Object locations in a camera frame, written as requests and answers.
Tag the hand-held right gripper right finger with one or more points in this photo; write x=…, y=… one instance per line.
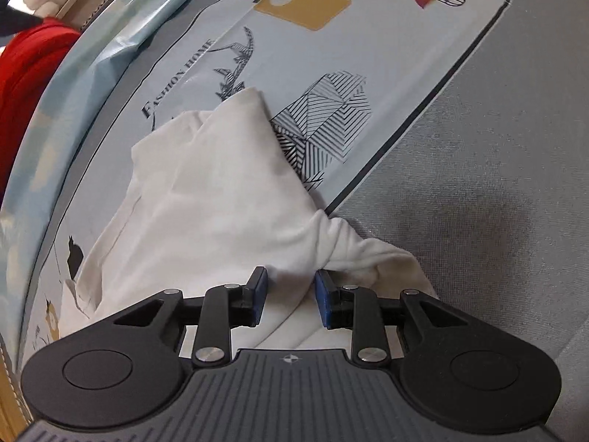
x=323, y=304

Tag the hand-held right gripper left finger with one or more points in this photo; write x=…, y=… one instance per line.
x=258, y=299

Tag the white t-shirt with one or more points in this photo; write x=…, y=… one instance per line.
x=207, y=184

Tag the printed grey bed sheet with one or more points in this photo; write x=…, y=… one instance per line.
x=483, y=170

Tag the light blue patterned quilt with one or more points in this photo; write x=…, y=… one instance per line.
x=92, y=78

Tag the red knitted garment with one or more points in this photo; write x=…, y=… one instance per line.
x=27, y=78

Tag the dark grey object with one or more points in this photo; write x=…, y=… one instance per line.
x=14, y=18

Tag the beige bed frame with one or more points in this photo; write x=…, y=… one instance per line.
x=7, y=386

